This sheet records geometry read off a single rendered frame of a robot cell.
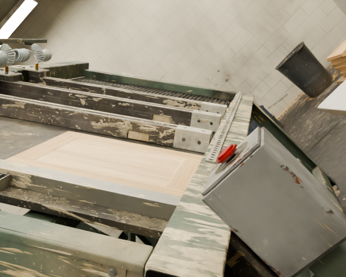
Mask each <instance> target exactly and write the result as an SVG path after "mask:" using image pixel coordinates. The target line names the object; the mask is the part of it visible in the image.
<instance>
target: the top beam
mask: <svg viewBox="0 0 346 277"><path fill-rule="evenodd" d="M26 66H27V67H29V66H33V67H34V68H35V65H26ZM38 68H40V69H43V68H46V69H47V70H49V71H47V77H54V78H58V79H64V80H69V79H74V78H78V77H84V75H83V74H84V71H85V69H89V62H81V61H72V62H60V63H49V64H39V65H38ZM9 71H11V72H15V71H18V73H22V75H19V81H22V82H29V71H28V70H21V69H14V68H9Z"/></svg>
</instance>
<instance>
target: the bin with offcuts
mask: <svg viewBox="0 0 346 277"><path fill-rule="evenodd" d="M275 69H276V70H278V71H279V72H280V73H281V74H283V75H284V76H285V77H286V78H287V79H289V80H290V81H291V82H292V83H294V84H295V85H296V86H297V87H298V88H300V89H301V90H302V91H303V92H304V93H306V94H307V95H308V96H309V97H310V98H314V97H316V96H318V95H319V94H320V93H321V92H323V91H324V90H325V89H326V88H327V87H328V86H329V85H330V84H331V82H332V80H333V77H332V76H331V74H330V73H329V72H328V71H327V70H326V69H325V68H324V66H323V65H322V64H321V63H320V62H319V61H318V60H317V58H316V57H315V56H314V55H313V54H312V52H311V51H310V50H309V49H308V48H307V46H306V45H305V44H304V42H302V43H300V44H299V45H297V46H296V48H295V49H294V50H292V51H291V52H290V53H289V54H288V55H287V56H286V57H285V58H284V59H283V61H282V62H280V64H279V65H278V66H277V67H276V68H275Z"/></svg>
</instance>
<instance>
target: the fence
mask: <svg viewBox="0 0 346 277"><path fill-rule="evenodd" d="M0 173H6V174H10V185H11V186H14V187H18V188H22V189H27V190H31V191H36V192H41V193H46V194H49V195H54V196H59V197H64V198H68V199H71V200H76V201H81V202H86V203H91V204H96V205H99V206H103V207H108V208H113V209H118V210H123V211H126V212H131V213H136V214H140V215H145V216H149V217H153V218H158V219H163V220H168V221H169V220H170V218H171V216H172V214H173V212H174V211H175V209H176V207H177V205H178V203H179V201H180V199H181V197H179V196H174V195H169V194H165V193H160V192H155V191H150V190H145V189H140V188H136V187H131V186H126V185H121V184H116V183H113V182H107V181H102V180H97V179H92V178H87V177H84V176H78V175H74V174H68V173H63V172H59V171H55V170H49V169H45V168H39V167H34V166H31V165H26V164H20V163H16V162H10V161H7V160H2V159H0Z"/></svg>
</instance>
